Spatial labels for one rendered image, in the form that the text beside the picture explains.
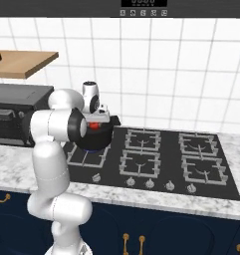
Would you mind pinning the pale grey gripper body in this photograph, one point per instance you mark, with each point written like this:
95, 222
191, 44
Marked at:
99, 117

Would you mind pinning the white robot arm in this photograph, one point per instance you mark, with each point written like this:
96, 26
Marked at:
50, 166

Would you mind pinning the black cooking pot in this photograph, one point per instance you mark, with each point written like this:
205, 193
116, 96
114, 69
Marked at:
96, 137

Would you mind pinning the silver hob knob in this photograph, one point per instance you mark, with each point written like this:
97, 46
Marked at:
150, 183
191, 188
130, 181
96, 178
170, 186

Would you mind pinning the black gas hob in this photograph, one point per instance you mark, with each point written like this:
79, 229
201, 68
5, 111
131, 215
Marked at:
168, 162

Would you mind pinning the black toaster oven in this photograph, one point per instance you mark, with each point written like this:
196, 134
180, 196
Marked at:
12, 113

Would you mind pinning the black microwave oven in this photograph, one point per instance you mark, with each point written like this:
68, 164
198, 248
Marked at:
75, 8

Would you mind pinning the wooden wall shelf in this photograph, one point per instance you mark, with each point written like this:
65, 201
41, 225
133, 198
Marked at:
22, 63

